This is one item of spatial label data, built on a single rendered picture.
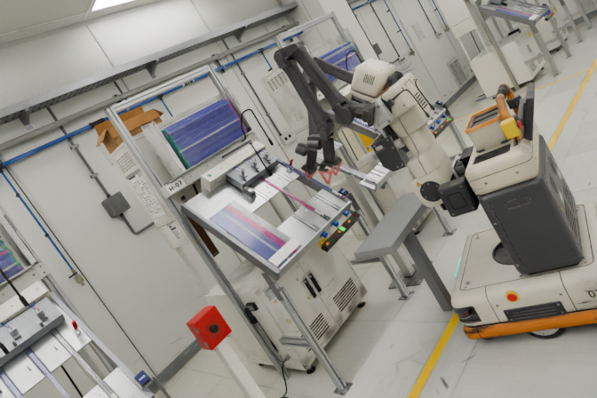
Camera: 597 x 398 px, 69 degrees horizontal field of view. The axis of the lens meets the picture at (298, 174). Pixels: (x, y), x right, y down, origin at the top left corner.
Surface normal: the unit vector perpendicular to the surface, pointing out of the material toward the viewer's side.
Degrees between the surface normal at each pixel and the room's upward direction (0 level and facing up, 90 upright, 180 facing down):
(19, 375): 47
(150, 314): 90
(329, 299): 90
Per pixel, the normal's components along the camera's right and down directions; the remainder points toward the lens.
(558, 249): -0.44, 0.40
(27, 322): 0.08, -0.76
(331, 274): 0.61, -0.25
